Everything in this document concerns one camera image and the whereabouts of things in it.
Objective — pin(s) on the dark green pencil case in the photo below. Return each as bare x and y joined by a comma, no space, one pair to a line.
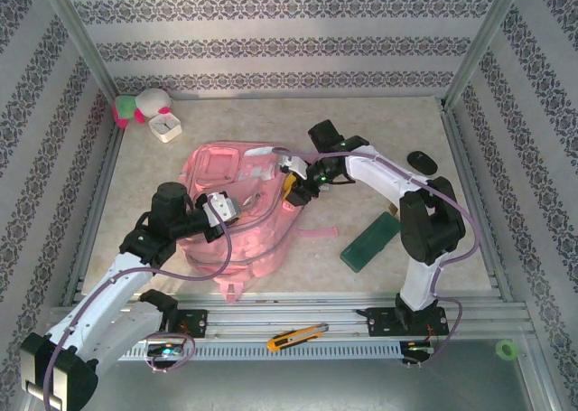
370,241

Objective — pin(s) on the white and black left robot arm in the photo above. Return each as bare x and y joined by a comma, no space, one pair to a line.
104,293

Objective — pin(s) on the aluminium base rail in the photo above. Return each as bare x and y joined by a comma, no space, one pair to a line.
280,309

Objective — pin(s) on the white square desk clock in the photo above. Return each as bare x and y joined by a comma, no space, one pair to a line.
165,128

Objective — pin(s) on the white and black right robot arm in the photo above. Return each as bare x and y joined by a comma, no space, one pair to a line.
375,176

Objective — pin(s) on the controller board green light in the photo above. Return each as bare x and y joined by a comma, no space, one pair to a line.
417,348
166,351

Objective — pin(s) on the aluminium frame post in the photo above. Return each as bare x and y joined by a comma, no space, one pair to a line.
79,40
483,40

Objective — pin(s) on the aluminium side rail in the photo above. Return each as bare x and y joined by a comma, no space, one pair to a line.
456,149
106,167

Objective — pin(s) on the green tape roll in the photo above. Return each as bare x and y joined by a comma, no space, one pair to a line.
499,350

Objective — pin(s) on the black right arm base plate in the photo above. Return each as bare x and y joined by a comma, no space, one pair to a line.
379,323

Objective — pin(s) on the white green pink plush toy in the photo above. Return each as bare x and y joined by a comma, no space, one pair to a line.
149,101

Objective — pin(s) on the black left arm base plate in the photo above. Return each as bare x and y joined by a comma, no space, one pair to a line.
194,323

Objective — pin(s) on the right controller board green light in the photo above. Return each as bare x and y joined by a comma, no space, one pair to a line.
417,348

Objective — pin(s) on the yellow utility knife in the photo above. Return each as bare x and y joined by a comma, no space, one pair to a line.
293,337

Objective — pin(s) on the left controller board green light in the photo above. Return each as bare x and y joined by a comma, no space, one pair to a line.
166,351

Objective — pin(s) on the black computer mouse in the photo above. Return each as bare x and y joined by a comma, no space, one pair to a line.
422,162

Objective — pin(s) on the pink school backpack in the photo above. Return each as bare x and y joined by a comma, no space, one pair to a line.
253,239

